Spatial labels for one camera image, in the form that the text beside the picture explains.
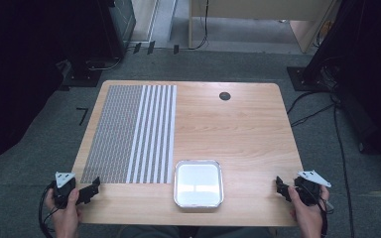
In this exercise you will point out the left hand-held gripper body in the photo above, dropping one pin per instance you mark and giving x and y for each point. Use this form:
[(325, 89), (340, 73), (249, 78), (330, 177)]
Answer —
[(64, 188)]

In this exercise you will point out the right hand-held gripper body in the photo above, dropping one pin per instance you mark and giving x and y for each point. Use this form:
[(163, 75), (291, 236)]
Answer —
[(308, 189)]

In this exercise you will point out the person's right hand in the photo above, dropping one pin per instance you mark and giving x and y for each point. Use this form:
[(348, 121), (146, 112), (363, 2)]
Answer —
[(307, 214)]

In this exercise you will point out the person's left hand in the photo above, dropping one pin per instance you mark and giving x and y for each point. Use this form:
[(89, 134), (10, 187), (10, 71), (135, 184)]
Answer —
[(66, 216)]

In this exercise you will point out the grey striped woven placemat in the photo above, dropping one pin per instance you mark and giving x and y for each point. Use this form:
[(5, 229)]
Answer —
[(125, 132)]

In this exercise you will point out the square metal tray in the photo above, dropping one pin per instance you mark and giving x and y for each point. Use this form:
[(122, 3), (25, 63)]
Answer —
[(198, 183)]

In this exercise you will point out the black round table grommet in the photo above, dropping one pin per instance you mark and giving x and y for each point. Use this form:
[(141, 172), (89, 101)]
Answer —
[(225, 96)]

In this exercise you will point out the black stand base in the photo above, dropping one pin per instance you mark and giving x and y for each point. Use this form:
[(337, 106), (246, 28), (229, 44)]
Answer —
[(82, 77), (306, 81)]

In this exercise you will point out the dark curtain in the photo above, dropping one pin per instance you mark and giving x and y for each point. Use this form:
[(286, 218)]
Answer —
[(370, 72), (23, 72)]

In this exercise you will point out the black cabinet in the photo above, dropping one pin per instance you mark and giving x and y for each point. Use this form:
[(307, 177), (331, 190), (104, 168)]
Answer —
[(120, 23)]

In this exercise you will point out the light wooden desk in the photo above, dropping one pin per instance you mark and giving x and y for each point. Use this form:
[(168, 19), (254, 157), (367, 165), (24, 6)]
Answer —
[(264, 10)]

